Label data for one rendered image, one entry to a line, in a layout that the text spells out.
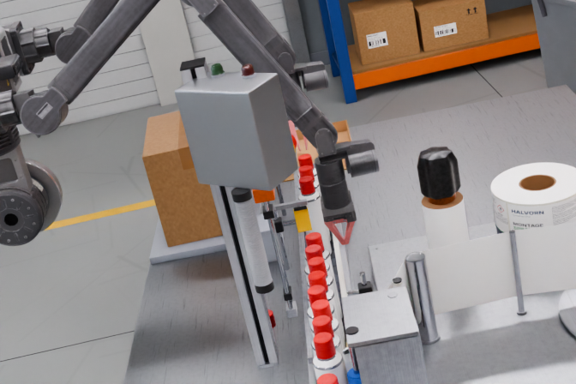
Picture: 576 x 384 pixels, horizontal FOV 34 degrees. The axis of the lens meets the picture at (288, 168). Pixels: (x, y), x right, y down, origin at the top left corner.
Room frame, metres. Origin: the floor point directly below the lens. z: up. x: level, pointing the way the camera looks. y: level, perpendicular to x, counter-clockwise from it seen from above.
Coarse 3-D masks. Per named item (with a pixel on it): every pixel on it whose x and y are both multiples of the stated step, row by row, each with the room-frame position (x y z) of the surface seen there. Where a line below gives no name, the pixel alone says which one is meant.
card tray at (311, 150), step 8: (344, 120) 2.84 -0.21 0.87; (336, 128) 2.84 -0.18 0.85; (344, 128) 2.83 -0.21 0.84; (344, 136) 2.79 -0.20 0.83; (304, 144) 2.80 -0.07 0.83; (304, 152) 2.73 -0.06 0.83; (312, 152) 2.72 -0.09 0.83; (312, 160) 2.65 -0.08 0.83; (344, 160) 2.60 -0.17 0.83; (344, 168) 2.55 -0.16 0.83
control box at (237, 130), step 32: (192, 96) 1.59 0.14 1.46; (224, 96) 1.54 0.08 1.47; (256, 96) 1.52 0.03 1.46; (192, 128) 1.60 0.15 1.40; (224, 128) 1.55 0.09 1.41; (256, 128) 1.51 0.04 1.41; (288, 128) 1.57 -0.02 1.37; (224, 160) 1.56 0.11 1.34; (256, 160) 1.52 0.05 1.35; (288, 160) 1.56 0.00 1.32
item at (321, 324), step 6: (318, 318) 1.39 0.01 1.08; (324, 318) 1.38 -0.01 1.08; (312, 324) 1.38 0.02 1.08; (318, 324) 1.37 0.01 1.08; (324, 324) 1.37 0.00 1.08; (330, 324) 1.37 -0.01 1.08; (318, 330) 1.37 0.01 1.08; (324, 330) 1.36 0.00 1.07; (330, 330) 1.37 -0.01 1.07; (336, 336) 1.38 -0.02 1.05; (312, 342) 1.38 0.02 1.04; (336, 342) 1.37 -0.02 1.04; (312, 348) 1.38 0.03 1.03; (336, 348) 1.36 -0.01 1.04; (342, 354) 1.37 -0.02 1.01
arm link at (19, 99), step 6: (30, 90) 1.83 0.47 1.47; (12, 96) 1.79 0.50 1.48; (18, 96) 1.79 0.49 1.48; (24, 96) 1.79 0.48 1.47; (30, 96) 1.79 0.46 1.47; (18, 102) 1.79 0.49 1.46; (18, 108) 1.79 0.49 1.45; (66, 108) 1.83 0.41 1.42; (18, 114) 1.79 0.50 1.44; (66, 114) 1.83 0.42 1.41
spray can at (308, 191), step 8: (304, 184) 1.96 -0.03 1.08; (312, 184) 1.97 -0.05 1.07; (304, 192) 1.96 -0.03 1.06; (312, 192) 1.96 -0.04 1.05; (312, 200) 1.95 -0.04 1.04; (320, 200) 1.96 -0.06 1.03; (312, 208) 1.95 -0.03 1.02; (320, 208) 1.96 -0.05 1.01; (312, 216) 1.95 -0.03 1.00; (320, 216) 1.96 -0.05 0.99; (312, 224) 1.95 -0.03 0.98; (320, 224) 1.95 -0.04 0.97; (320, 232) 1.95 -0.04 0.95; (328, 240) 1.97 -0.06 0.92; (328, 248) 1.96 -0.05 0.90
